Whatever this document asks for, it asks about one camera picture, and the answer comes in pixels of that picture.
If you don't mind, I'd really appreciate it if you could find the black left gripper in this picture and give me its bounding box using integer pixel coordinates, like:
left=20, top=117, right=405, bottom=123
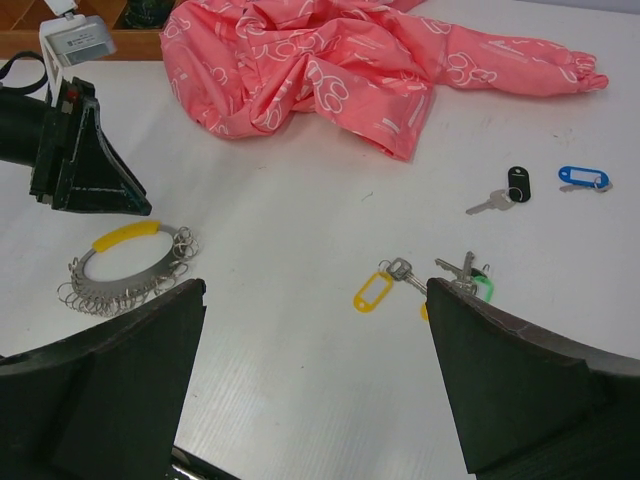
left=30, top=77, right=152, bottom=216

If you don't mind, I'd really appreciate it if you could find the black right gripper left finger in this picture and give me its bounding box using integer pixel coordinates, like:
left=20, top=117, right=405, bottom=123
left=1, top=279, right=206, bottom=479

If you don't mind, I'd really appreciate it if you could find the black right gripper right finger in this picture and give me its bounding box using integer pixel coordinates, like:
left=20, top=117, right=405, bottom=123
left=425, top=278, right=639, bottom=479

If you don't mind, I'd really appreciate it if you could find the large keyring with yellow grip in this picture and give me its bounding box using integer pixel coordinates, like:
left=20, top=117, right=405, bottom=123
left=56, top=220, right=199, bottom=318

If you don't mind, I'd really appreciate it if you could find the yellow tag with silver keys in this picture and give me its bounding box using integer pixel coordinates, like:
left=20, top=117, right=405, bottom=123
left=434, top=251, right=477, bottom=295

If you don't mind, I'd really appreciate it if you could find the yellow tag with dark key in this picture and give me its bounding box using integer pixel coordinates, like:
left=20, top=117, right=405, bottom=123
left=352, top=257, right=427, bottom=314

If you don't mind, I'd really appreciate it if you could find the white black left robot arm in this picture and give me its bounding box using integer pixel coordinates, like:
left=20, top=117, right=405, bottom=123
left=1, top=76, right=152, bottom=216

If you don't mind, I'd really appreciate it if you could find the green tag with key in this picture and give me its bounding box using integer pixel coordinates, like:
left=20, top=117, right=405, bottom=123
left=471, top=263, right=494, bottom=303

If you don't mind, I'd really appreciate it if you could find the wooden compartment tray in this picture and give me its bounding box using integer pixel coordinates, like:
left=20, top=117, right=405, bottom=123
left=1, top=0, right=164, bottom=61

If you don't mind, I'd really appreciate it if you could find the black tag with silver key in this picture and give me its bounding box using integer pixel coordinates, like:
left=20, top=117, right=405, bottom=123
left=465, top=166, right=532, bottom=215

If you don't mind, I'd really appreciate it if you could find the blue tag with key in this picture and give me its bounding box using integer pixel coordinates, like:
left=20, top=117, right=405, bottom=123
left=558, top=166, right=613, bottom=193

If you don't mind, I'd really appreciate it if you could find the pink patterned jacket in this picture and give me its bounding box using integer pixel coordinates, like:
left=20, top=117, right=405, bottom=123
left=160, top=1, right=608, bottom=161

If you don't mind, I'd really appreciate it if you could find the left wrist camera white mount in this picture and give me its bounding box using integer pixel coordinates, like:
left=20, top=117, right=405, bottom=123
left=39, top=0, right=117, bottom=106

